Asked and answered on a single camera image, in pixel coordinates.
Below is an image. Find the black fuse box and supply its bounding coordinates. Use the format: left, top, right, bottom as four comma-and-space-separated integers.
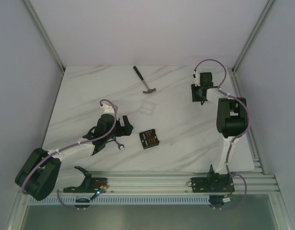
139, 129, 160, 150

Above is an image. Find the clear fuse box cover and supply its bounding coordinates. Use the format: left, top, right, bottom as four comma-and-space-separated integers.
139, 100, 157, 116

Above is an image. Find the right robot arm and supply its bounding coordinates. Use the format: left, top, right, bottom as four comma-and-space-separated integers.
191, 72, 248, 191

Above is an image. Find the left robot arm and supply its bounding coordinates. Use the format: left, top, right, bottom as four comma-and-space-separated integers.
15, 114, 133, 201

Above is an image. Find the silver combination wrench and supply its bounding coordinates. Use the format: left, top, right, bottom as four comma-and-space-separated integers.
114, 139, 125, 150

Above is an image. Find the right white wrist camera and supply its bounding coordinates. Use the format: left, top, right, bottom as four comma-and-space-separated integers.
193, 69, 201, 86

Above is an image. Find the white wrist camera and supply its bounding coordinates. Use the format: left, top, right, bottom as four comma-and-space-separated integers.
193, 69, 201, 86
101, 103, 118, 116

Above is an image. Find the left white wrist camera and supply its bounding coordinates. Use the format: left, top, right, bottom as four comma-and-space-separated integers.
101, 103, 118, 116

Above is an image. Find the black handled claw hammer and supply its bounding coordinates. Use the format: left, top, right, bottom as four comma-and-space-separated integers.
133, 66, 156, 94

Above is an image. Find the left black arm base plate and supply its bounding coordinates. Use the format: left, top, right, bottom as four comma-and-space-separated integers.
63, 177, 108, 193

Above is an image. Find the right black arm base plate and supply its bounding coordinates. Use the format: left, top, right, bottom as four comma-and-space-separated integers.
191, 176, 235, 193

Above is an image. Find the aluminium front rail frame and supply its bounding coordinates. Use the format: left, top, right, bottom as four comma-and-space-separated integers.
90, 171, 280, 195

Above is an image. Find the slotted grey cable duct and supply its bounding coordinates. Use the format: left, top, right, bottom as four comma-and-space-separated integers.
29, 195, 210, 206

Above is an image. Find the right aluminium corner post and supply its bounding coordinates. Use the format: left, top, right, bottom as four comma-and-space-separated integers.
232, 0, 276, 73

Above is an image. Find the aluminium corner post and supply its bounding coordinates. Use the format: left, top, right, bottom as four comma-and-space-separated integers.
23, 0, 66, 73
232, 0, 276, 73

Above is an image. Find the left aluminium corner post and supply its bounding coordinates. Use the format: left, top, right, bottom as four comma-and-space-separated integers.
23, 0, 66, 73

